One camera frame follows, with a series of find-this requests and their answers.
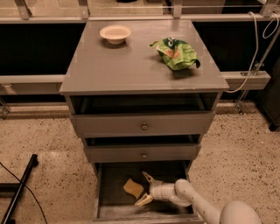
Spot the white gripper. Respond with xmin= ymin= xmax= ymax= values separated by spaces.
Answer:
xmin=135 ymin=171 xmax=168 ymax=207

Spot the yellow sponge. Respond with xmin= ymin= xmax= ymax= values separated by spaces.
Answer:
xmin=123 ymin=178 xmax=144 ymax=199

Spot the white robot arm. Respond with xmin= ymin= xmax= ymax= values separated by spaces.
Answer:
xmin=136 ymin=171 xmax=263 ymax=224

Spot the grey open bottom drawer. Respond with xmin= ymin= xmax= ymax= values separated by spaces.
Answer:
xmin=93 ymin=161 xmax=204 ymax=224

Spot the grey middle drawer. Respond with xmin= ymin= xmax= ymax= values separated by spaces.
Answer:
xmin=84 ymin=143 xmax=201 ymax=163

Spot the brass top drawer knob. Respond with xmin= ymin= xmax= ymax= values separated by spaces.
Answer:
xmin=141 ymin=123 xmax=149 ymax=130

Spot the grey top drawer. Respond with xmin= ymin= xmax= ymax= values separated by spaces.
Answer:
xmin=70 ymin=112 xmax=214 ymax=138

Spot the grey wooden drawer cabinet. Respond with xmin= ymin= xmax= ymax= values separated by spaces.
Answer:
xmin=59 ymin=19 xmax=229 ymax=165

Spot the green crumpled chip bag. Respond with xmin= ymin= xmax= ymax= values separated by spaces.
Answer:
xmin=150 ymin=38 xmax=200 ymax=71

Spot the black metal stand leg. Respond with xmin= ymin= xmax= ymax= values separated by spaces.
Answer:
xmin=1 ymin=154 xmax=39 ymax=224

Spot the white bowl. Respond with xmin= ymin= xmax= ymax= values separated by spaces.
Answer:
xmin=100 ymin=25 xmax=131 ymax=45

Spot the thin black cable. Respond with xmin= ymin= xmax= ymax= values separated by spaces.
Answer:
xmin=0 ymin=162 xmax=49 ymax=224

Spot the white cable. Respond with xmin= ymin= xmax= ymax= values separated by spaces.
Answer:
xmin=224 ymin=11 xmax=280 ymax=95

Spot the metal railing frame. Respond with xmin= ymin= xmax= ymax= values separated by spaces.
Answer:
xmin=0 ymin=0 xmax=280 ymax=23

